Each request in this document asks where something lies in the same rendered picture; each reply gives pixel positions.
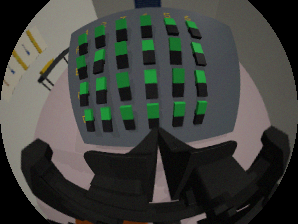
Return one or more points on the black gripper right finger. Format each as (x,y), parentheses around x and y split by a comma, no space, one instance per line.
(179,159)

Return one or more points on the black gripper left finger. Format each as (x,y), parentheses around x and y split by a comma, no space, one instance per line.
(138,164)

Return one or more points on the grey switch panel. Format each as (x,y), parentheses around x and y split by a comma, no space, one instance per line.
(158,67)

